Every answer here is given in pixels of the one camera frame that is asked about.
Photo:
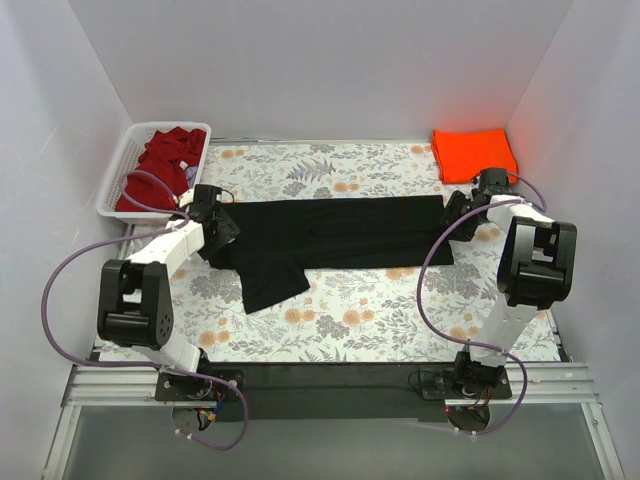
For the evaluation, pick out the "aluminium front rail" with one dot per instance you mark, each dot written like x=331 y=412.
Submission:
x=545 y=383

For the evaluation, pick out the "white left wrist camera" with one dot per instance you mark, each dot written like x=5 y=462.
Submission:
x=186 y=198

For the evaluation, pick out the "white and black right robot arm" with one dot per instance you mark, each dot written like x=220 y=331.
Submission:
x=534 y=272

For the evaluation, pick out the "floral patterned table mat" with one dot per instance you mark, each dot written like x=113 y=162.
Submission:
x=397 y=314

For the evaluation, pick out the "white plastic laundry basket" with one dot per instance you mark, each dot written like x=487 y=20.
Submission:
x=126 y=160

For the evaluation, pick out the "lavender garment in basket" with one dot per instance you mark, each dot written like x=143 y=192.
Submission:
x=191 y=173

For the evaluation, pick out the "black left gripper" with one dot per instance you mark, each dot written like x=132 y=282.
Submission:
x=223 y=232

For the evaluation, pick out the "black t-shirt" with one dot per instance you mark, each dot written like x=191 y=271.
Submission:
x=279 y=241

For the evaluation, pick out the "folded orange t-shirt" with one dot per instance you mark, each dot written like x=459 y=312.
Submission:
x=462 y=156

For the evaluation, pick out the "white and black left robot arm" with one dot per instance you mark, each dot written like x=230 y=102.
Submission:
x=135 y=303

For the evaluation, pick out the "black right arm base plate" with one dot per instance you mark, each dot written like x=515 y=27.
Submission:
x=441 y=382

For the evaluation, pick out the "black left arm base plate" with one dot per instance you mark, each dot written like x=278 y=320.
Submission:
x=218 y=384

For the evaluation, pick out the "red t-shirt in basket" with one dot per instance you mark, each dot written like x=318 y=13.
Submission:
x=159 y=176

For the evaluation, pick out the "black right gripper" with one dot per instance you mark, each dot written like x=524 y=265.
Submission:
x=455 y=215

